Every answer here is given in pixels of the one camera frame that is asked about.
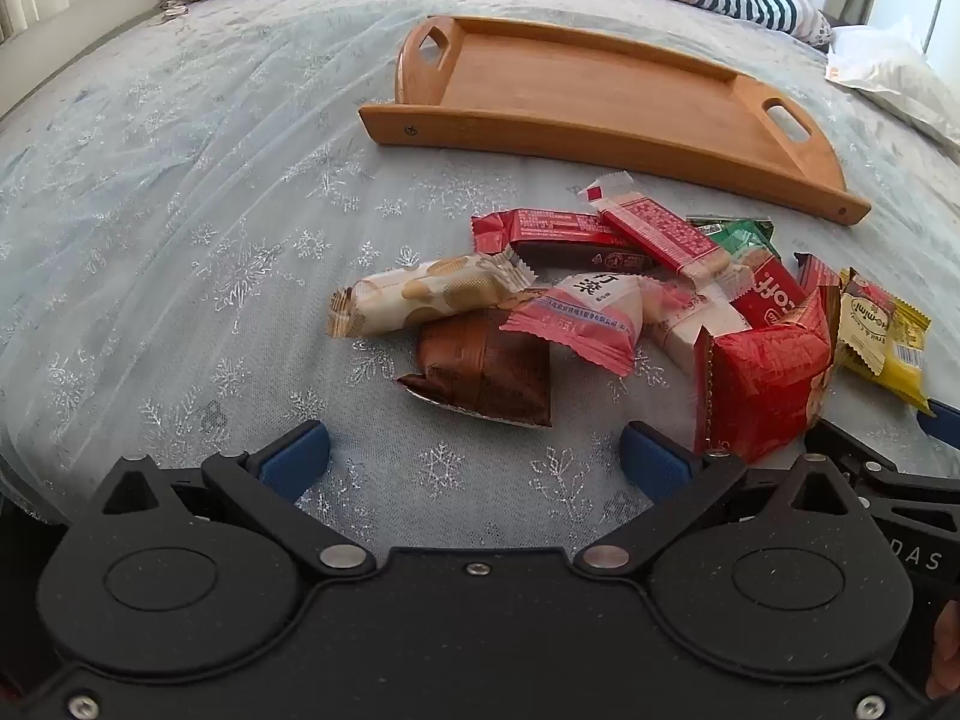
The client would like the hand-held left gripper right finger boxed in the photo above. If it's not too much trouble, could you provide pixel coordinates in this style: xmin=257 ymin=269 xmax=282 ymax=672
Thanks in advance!
xmin=574 ymin=422 xmax=872 ymax=580

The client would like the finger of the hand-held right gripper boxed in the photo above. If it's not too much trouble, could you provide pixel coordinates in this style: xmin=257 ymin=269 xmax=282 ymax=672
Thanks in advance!
xmin=917 ymin=397 xmax=960 ymax=439
xmin=810 ymin=421 xmax=960 ymax=511

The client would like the bright red snack bar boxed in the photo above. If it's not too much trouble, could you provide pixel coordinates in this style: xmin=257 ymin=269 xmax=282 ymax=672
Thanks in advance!
xmin=731 ymin=251 xmax=809 ymax=329

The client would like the wooden tray with handles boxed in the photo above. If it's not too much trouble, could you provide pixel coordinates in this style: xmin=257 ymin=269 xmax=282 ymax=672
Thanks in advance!
xmin=358 ymin=15 xmax=872 ymax=227

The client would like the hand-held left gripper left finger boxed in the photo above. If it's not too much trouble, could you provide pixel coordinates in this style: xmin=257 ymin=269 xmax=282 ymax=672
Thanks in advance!
xmin=96 ymin=420 xmax=377 ymax=577

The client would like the dark red gold-edged packet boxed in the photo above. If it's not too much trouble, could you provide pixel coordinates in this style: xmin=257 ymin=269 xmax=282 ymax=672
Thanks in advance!
xmin=793 ymin=251 xmax=842 ymax=299

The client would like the cream cookie snack packet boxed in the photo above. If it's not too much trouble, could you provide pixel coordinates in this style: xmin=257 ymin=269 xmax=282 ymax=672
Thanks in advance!
xmin=326 ymin=251 xmax=537 ymax=338

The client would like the light blue snowflake bedsheet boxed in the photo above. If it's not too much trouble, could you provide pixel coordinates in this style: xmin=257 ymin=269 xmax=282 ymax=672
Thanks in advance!
xmin=0 ymin=0 xmax=960 ymax=541

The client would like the white pillow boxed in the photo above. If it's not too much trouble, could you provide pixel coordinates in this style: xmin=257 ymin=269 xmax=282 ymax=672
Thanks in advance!
xmin=825 ymin=24 xmax=960 ymax=152

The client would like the yellow snack packet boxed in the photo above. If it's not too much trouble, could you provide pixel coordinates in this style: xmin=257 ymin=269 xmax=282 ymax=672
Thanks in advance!
xmin=831 ymin=268 xmax=936 ymax=415

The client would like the red and white thin bar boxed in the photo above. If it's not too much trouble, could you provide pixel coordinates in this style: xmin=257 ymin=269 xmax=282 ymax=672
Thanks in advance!
xmin=577 ymin=172 xmax=755 ymax=295

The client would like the person's right hand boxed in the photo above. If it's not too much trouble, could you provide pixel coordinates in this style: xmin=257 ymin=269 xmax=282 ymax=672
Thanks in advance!
xmin=928 ymin=600 xmax=960 ymax=700

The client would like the large red snack packet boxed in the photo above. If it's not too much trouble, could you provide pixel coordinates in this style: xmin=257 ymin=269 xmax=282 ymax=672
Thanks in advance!
xmin=694 ymin=285 xmax=842 ymax=464

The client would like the dark red snack bar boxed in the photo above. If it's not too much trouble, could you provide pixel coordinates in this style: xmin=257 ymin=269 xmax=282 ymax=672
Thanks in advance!
xmin=471 ymin=208 xmax=655 ymax=276

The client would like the brown snack packet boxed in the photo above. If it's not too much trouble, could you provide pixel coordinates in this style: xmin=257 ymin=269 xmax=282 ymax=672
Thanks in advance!
xmin=396 ymin=307 xmax=554 ymax=430

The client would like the green snack packet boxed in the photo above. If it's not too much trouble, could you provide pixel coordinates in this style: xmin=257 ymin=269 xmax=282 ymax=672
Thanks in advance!
xmin=686 ymin=216 xmax=781 ymax=265

